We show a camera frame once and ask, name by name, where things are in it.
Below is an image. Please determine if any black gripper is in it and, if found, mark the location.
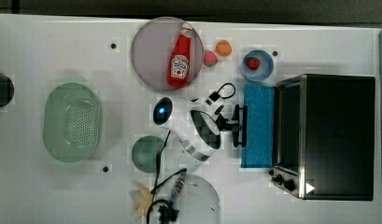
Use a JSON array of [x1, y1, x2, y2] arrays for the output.
[[215, 105, 241, 132]]

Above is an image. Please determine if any blue oven door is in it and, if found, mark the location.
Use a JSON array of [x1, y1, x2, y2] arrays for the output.
[[241, 83, 275, 168]]

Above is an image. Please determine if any black toaster oven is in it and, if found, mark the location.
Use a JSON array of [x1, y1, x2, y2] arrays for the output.
[[270, 74, 375, 201]]

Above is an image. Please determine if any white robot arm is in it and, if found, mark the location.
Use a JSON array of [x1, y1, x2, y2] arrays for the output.
[[152, 97, 248, 224]]

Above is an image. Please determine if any pink plush strawberry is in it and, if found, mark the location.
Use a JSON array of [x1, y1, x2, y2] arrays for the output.
[[204, 50, 219, 67]]

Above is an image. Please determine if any blue round bowl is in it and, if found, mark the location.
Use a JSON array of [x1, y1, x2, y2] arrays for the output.
[[240, 49, 275, 82]]

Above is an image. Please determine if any red strawberry in bowl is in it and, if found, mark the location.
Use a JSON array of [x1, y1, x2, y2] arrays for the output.
[[247, 58, 261, 70]]

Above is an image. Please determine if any red plush ketchup bottle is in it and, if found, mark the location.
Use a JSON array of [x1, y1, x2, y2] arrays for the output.
[[166, 22, 192, 89]]

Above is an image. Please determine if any orange plush fruit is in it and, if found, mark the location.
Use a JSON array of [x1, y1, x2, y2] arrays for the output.
[[216, 40, 232, 57]]

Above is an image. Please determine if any grey round plate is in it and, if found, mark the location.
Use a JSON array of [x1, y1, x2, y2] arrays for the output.
[[130, 16, 205, 91]]

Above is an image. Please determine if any yellow plush banana peel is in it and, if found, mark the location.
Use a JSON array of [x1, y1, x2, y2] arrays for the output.
[[134, 187, 152, 221]]

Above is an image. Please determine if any green perforated colander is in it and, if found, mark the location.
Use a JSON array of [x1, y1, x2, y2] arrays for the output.
[[43, 83, 102, 163]]

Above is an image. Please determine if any black round object left edge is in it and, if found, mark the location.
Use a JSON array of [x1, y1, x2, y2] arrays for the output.
[[0, 74, 14, 107]]

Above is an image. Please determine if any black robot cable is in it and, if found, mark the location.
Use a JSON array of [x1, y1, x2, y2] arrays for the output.
[[146, 82, 237, 224]]

